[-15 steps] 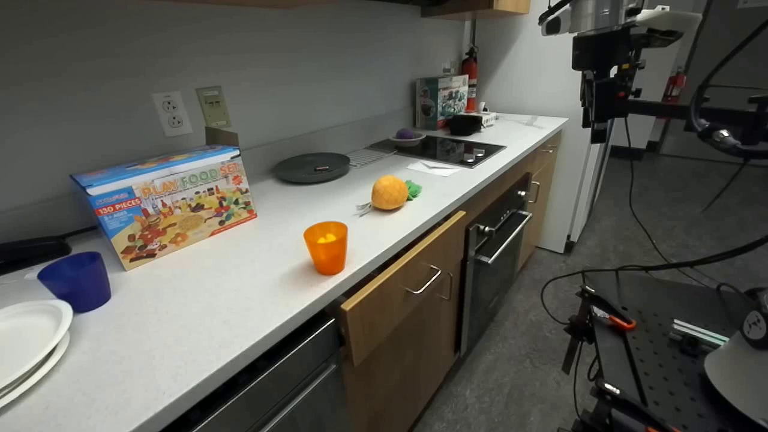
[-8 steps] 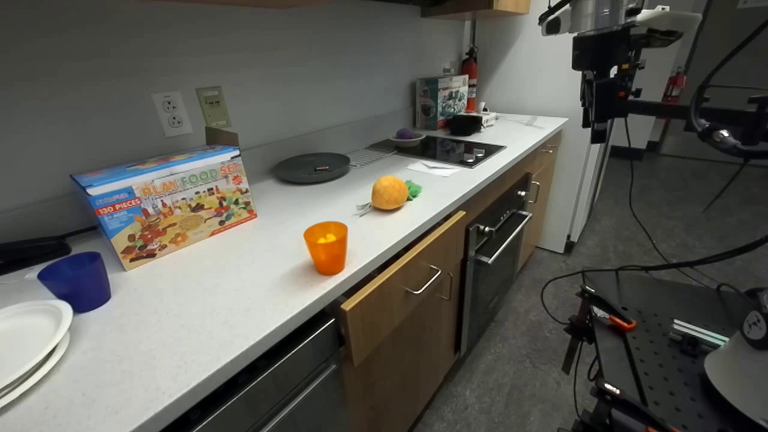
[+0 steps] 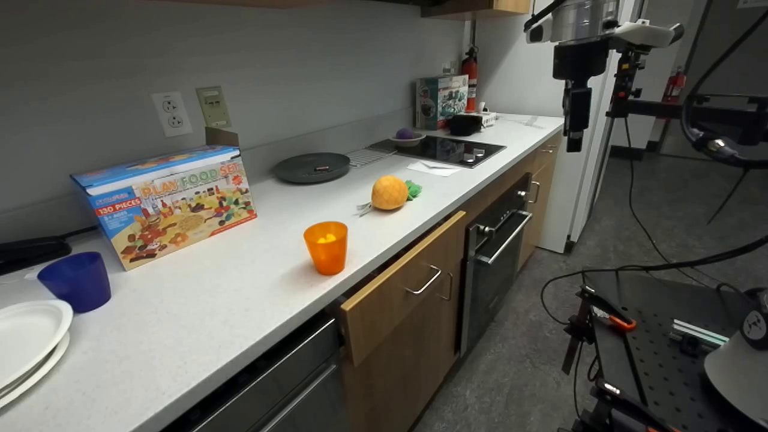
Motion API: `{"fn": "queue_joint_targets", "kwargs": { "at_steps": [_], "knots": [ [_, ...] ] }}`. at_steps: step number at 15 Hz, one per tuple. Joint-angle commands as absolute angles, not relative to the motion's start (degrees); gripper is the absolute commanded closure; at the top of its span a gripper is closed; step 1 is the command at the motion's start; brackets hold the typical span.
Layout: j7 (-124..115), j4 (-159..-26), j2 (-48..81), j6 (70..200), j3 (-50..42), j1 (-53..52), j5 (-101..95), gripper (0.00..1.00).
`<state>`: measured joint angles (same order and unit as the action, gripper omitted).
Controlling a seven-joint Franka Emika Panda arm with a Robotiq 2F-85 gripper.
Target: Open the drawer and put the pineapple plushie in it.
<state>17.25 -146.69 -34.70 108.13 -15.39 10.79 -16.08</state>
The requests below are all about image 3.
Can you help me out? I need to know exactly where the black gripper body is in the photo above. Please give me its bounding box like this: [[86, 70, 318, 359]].
[[551, 37, 622, 116]]

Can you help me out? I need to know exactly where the orange pineapple plushie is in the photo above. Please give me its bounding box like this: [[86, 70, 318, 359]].
[[368, 173, 424, 214]]

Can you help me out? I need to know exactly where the silver drawer handle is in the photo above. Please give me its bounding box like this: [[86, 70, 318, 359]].
[[402, 261, 446, 301]]

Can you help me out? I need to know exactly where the wooden drawer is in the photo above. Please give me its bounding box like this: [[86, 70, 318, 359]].
[[335, 208, 467, 369]]

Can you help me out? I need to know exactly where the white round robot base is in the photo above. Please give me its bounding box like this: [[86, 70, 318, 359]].
[[701, 328, 768, 430]]

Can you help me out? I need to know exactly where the narrow wooden cabinet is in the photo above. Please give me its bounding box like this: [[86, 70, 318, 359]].
[[514, 133, 563, 273]]

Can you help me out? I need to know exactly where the red fire extinguisher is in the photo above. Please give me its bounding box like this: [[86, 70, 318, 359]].
[[458, 19, 483, 116]]

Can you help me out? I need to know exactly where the black bowl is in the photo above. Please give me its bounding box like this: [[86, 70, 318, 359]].
[[444, 113, 484, 136]]

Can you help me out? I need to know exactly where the black glass cooktop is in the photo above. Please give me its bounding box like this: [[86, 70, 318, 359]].
[[368, 133, 509, 171]]

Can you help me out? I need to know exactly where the upright printed box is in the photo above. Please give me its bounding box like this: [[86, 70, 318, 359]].
[[412, 71, 471, 133]]

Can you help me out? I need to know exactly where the purple bowl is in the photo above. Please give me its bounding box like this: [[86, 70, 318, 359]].
[[388, 125, 432, 151]]

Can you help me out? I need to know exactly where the black oven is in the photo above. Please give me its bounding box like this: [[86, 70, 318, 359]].
[[458, 173, 534, 355]]

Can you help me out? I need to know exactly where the green silver rod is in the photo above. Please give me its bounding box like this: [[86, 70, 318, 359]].
[[670, 316, 732, 349]]

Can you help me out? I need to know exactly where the black perforated table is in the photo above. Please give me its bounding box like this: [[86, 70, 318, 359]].
[[591, 271, 768, 432]]

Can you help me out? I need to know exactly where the black round knob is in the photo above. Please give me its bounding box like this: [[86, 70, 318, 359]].
[[736, 289, 768, 350]]

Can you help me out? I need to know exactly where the black round tray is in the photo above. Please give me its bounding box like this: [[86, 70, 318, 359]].
[[272, 151, 352, 187]]

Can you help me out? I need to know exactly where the orange plastic cup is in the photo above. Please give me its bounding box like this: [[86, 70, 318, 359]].
[[302, 218, 350, 279]]

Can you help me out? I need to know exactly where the small brown block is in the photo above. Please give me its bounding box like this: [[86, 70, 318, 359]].
[[204, 125, 243, 148]]

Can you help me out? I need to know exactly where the grey dishwasher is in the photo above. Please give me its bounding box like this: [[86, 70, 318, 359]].
[[164, 313, 347, 432]]

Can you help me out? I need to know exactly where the colourful toy food box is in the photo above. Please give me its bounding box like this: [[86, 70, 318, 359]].
[[69, 143, 260, 271]]

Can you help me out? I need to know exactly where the blue plastic cup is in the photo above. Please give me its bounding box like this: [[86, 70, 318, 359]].
[[35, 249, 113, 314]]

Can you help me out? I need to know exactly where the black flat device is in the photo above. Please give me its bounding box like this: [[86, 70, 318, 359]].
[[0, 236, 75, 279]]

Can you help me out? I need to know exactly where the white plate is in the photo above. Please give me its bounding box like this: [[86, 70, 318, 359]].
[[0, 297, 76, 394], [0, 331, 75, 412]]

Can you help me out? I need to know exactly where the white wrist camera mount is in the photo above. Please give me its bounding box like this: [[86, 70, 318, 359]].
[[606, 19, 689, 53]]

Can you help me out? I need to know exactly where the small red wall extinguisher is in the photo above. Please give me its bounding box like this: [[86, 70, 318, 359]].
[[659, 70, 692, 105]]

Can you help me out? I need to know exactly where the wooden wall shelf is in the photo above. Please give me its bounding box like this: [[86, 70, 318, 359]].
[[418, 0, 533, 19]]

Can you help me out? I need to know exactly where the silver oven handle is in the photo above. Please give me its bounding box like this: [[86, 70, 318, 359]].
[[472, 208, 534, 266]]

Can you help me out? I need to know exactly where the black camera boom stand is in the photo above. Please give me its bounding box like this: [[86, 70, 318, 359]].
[[605, 45, 768, 171]]

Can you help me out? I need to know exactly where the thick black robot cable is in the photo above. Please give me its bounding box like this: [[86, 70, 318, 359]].
[[538, 230, 768, 326]]

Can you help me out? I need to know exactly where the red handled clamp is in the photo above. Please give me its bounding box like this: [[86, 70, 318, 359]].
[[579, 286, 641, 337]]

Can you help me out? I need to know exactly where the beige wall switch plate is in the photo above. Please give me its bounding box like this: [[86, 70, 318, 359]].
[[195, 85, 236, 129]]

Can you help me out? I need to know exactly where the white wall outlet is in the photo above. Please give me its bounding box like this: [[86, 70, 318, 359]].
[[152, 89, 195, 139]]

